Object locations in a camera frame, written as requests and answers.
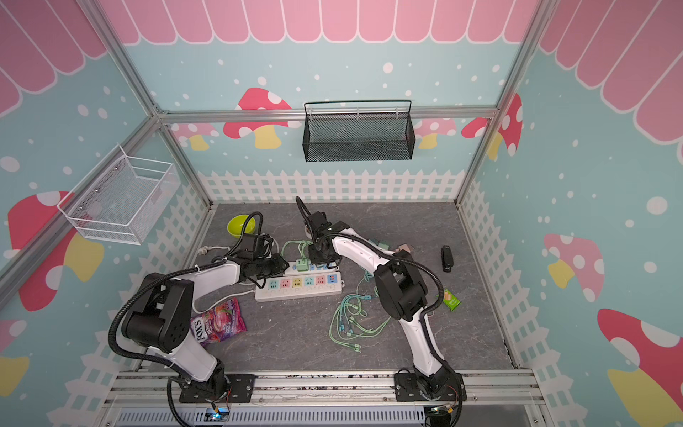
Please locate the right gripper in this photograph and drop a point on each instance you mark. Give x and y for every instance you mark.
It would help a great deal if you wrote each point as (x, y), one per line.
(311, 247)

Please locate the black mesh wall basket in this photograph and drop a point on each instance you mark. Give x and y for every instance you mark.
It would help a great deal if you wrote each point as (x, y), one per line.
(354, 131)

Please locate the small white power strip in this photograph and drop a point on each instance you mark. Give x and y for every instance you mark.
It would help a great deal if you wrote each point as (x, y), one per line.
(316, 269)

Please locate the green plastic bowl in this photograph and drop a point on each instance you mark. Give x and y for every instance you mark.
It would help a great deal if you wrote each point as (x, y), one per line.
(241, 224)

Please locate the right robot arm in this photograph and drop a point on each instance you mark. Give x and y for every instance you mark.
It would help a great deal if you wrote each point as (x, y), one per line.
(408, 292)

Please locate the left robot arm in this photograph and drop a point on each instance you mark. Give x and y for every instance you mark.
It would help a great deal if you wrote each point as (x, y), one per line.
(155, 324)

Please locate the purple candy bag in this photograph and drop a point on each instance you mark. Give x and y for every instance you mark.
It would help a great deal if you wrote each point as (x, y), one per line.
(218, 324)

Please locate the white mesh wall basket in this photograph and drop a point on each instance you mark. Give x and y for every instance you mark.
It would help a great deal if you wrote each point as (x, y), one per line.
(121, 200)

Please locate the green snack packet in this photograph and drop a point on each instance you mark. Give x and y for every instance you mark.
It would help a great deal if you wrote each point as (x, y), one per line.
(450, 300)

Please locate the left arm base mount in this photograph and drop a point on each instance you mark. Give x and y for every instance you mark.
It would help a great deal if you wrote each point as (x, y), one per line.
(236, 388)

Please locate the large white power strip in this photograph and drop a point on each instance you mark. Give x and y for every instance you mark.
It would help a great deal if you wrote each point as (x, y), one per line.
(313, 284)

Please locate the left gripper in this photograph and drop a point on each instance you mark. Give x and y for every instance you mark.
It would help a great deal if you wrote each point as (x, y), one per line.
(277, 268)

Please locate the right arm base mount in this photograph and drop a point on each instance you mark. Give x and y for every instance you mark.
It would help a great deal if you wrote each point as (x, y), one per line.
(443, 386)

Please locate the black stapler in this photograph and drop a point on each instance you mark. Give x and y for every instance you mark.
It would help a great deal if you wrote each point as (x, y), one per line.
(447, 259)

